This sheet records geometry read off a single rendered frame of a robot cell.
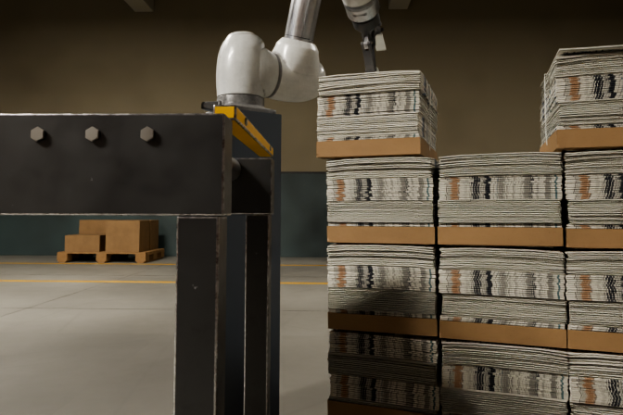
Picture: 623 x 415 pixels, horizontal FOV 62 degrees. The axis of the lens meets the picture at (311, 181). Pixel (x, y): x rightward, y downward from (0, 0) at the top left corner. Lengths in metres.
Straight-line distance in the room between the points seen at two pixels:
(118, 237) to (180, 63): 2.93
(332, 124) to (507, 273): 0.59
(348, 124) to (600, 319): 0.76
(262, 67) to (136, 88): 7.06
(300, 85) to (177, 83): 6.80
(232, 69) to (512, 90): 7.21
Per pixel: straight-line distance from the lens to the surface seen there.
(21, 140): 0.70
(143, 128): 0.64
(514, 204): 1.33
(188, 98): 8.43
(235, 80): 1.67
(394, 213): 1.36
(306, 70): 1.79
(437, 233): 1.39
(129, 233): 7.36
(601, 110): 1.37
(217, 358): 0.63
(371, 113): 1.41
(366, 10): 1.41
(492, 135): 8.41
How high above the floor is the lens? 0.68
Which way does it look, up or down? 3 degrees up
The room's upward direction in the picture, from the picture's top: straight up
